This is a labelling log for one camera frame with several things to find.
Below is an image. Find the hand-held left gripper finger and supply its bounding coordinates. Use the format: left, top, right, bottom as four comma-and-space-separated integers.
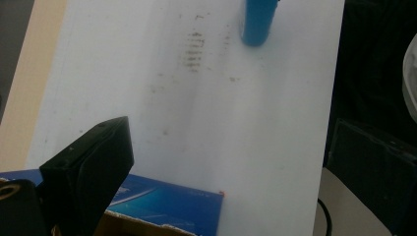
38, 115, 135, 236

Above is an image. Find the blue cardboard box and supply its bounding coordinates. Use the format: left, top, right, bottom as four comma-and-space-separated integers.
0, 168, 226, 236

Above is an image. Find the white board sheet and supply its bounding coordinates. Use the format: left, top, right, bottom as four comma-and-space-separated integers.
25, 0, 346, 236

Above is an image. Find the blue cylindrical tube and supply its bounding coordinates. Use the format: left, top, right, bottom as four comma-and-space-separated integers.
240, 0, 280, 47

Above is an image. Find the black box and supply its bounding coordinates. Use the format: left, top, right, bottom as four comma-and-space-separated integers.
327, 118, 417, 236

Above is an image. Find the grey white rounded object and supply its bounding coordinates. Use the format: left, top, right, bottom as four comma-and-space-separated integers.
401, 33, 417, 124

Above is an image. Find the black cable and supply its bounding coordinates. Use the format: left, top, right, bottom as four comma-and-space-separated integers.
317, 198, 333, 236

